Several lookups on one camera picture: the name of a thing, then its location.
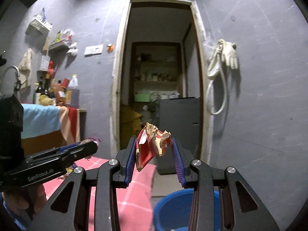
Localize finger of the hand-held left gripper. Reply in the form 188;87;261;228
25;142;83;161
60;141;99;167

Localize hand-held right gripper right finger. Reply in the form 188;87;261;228
170;137;281;231

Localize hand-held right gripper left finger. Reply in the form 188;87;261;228
28;136;139;231

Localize red yellow wrapper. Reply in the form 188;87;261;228
135;123;173;172

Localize blue plastic bucket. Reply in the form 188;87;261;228
153;189;222;231

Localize person's left hand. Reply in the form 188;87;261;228
3;184;48;220

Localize orange red striped towel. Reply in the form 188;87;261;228
58;106;81;145

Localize wooden cabinet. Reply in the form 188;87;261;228
21;108;86;156

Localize light blue towel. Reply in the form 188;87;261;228
21;103;62;139

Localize pink checked cloth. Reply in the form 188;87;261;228
42;155;157;231

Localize yellow bag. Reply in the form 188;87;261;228
120;104;142;150

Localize grey cabinet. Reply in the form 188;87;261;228
156;97;203;176

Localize brown packet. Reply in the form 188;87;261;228
53;82;66;106

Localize dark glass bottles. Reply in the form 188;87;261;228
34;77;54;105

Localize clear plastic bags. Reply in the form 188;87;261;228
142;101;159;123

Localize metal faucet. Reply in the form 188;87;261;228
1;66;21;92

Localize beige hanging towel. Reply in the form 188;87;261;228
18;48;33;88

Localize red kitchen utensil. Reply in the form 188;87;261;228
47;61;58;77

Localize metal utensil holder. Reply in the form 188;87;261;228
37;54;51;72

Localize white crumpled plastic bag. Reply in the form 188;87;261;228
67;43;79;56

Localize cream rubber glove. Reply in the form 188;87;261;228
207;40;225;80
223;41;239;70

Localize pink white packet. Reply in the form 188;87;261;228
61;29;74;41

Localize wooden shelf unit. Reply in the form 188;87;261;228
131;42;183;101

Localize door frame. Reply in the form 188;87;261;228
111;0;212;174

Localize white hose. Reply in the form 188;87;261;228
207;50;228;115

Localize metal wall shelf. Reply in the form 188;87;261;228
49;40;73;53

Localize white wall socket plate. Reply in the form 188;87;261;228
84;44;104;56

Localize white plastic wall basket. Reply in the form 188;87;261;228
25;14;53;34

